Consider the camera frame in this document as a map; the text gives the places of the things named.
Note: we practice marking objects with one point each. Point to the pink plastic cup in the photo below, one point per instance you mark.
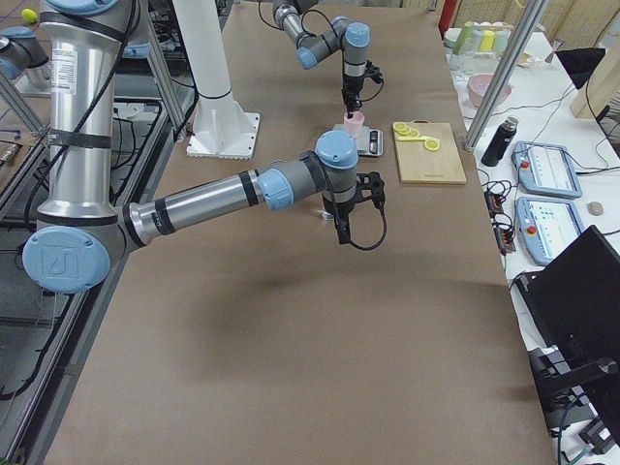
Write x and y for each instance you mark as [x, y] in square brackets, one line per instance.
[353, 123]

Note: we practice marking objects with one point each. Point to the white metal column base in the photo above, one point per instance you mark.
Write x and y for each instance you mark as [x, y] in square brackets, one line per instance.
[221, 128]

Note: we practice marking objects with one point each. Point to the yellow cup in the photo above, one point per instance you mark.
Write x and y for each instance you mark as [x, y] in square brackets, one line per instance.
[487, 38]

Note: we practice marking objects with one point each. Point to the bamboo cutting board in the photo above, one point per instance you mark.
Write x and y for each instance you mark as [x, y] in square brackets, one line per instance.
[417, 165]

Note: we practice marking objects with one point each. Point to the pink bowl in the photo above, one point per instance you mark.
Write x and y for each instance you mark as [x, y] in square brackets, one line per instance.
[477, 87]

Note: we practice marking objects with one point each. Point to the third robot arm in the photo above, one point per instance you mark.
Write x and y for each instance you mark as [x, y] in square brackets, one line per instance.
[20, 51]

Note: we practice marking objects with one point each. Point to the teach pendant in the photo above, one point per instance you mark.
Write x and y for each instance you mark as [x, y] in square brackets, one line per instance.
[547, 227]
[545, 169]

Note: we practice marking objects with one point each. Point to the yellow plastic knife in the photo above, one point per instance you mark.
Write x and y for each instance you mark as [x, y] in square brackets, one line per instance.
[411, 138]

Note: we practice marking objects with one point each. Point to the digital kitchen scale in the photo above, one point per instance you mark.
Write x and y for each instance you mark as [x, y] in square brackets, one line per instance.
[369, 143]

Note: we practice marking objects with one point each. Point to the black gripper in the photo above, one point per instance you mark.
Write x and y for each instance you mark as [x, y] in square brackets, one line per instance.
[335, 208]
[351, 85]

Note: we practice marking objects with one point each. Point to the upper teach pendant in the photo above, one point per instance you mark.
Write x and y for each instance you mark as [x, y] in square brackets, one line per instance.
[545, 169]

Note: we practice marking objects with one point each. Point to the lemon slice front single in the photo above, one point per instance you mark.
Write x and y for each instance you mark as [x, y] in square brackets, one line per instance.
[432, 144]

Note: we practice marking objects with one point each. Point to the green cup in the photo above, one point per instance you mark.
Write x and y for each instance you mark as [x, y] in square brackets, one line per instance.
[465, 42]

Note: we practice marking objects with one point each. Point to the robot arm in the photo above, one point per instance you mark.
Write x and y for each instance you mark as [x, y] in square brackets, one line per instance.
[351, 38]
[81, 233]

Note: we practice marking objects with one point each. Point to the black thermos bottle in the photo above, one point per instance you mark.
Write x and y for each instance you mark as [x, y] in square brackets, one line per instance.
[502, 138]

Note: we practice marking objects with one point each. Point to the aluminium frame post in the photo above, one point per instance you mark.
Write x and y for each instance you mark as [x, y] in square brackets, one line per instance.
[519, 38]

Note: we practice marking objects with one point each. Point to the black power strip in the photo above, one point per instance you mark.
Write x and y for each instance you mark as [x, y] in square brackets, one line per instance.
[501, 222]

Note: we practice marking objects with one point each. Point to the lower teach pendant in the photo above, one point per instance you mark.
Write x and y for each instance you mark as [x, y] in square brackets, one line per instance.
[547, 227]

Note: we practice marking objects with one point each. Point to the lemon slice top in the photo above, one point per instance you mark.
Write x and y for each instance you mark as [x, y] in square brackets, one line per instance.
[399, 126]

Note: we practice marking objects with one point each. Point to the round brown coaster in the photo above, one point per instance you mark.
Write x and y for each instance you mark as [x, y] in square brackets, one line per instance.
[595, 208]

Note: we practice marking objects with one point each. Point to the black monitor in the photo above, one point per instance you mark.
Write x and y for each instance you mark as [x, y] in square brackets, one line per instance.
[574, 303]

